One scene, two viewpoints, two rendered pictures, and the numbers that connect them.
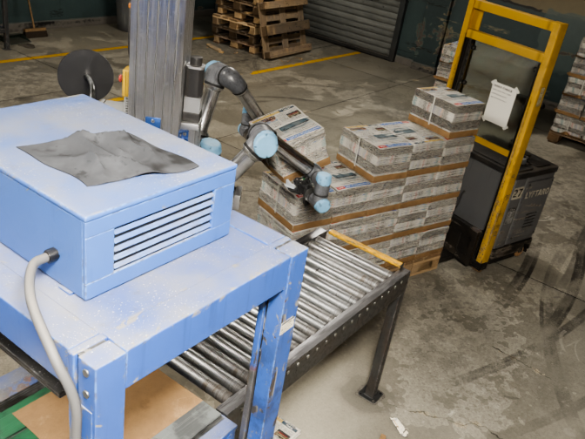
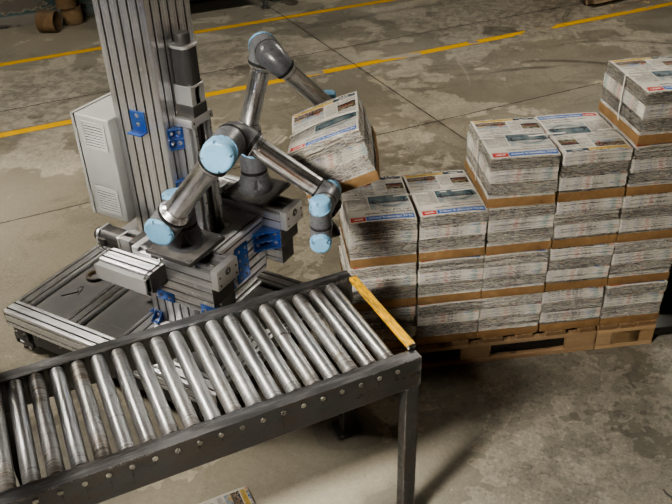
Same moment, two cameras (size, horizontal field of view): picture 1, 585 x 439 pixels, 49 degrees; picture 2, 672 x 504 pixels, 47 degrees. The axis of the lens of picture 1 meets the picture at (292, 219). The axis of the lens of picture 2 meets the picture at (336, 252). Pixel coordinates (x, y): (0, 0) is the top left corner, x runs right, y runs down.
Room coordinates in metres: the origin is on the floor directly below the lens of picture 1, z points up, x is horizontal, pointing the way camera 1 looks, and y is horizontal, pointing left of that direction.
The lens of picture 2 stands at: (1.00, -1.40, 2.44)
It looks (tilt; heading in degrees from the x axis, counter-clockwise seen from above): 34 degrees down; 33
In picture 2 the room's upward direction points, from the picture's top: 2 degrees counter-clockwise
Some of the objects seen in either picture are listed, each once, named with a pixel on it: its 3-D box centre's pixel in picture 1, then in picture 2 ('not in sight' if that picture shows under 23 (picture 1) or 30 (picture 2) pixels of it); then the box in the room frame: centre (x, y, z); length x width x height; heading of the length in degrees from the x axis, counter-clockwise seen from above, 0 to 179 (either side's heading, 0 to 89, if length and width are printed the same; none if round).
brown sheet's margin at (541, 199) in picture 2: (371, 165); (507, 179); (3.83, -0.44, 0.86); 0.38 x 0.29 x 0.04; 38
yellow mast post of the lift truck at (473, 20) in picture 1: (446, 118); not in sight; (4.74, -1.03, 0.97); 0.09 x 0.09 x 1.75; 39
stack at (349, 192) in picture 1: (342, 228); (469, 267); (3.74, -0.34, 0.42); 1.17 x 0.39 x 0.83; 129
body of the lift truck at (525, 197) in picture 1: (488, 197); not in sight; (4.72, -1.52, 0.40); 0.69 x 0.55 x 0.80; 39
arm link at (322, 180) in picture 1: (321, 182); (321, 210); (2.89, -0.11, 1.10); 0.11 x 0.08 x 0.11; 19
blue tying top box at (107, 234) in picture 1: (84, 179); not in sight; (1.41, 0.53, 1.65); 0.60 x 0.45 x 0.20; 58
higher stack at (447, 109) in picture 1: (426, 183); (630, 210); (4.21, -0.90, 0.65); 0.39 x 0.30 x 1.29; 39
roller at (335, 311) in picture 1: (299, 293); (232, 364); (2.38, -0.09, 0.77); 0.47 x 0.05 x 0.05; 58
